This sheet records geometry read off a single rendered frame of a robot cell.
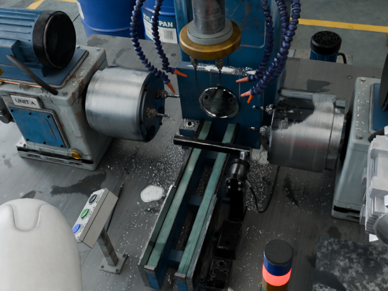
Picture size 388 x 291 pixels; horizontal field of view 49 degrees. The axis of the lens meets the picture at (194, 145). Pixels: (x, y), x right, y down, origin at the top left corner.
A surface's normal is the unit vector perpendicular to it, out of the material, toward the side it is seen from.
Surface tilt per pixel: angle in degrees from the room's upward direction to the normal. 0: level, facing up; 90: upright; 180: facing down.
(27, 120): 90
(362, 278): 0
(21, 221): 24
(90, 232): 53
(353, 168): 90
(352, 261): 0
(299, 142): 62
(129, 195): 0
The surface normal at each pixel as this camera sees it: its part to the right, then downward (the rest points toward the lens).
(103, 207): 0.72, -0.28
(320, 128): -0.25, -0.07
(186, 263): -0.08, -0.68
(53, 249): 0.66, -0.67
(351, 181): -0.29, 0.71
